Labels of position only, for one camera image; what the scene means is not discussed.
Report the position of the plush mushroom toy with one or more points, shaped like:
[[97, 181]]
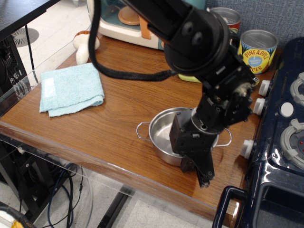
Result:
[[81, 44]]

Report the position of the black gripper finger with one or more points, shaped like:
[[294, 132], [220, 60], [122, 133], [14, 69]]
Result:
[[204, 178], [187, 165]]

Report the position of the pineapple slices can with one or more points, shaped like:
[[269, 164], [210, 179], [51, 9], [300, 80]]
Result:
[[257, 48]]

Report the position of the small stainless steel pan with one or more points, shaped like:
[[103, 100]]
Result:
[[159, 130]]

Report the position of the toy microwave oven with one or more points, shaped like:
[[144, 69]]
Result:
[[110, 26]]

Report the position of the black desk top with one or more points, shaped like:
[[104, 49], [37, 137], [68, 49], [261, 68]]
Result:
[[15, 14]]

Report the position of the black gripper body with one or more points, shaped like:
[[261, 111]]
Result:
[[189, 142]]

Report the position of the dark blue toy stove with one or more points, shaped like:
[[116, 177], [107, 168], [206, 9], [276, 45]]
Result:
[[273, 196]]

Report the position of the white stove knob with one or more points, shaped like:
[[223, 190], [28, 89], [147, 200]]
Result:
[[264, 87], [259, 105], [247, 148]]

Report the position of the orange toy plate in microwave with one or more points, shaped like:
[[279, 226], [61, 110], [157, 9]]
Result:
[[128, 16]]

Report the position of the light blue folded cloth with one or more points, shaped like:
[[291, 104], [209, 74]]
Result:
[[70, 90]]

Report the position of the tomato sauce can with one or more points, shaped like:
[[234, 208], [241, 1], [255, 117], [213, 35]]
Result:
[[232, 17]]

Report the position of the spoon with green carrot handle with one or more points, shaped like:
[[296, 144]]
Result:
[[188, 78]]

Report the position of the black table leg frame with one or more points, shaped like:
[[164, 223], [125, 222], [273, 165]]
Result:
[[114, 209]]

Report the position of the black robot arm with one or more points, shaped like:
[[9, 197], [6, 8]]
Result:
[[199, 43]]

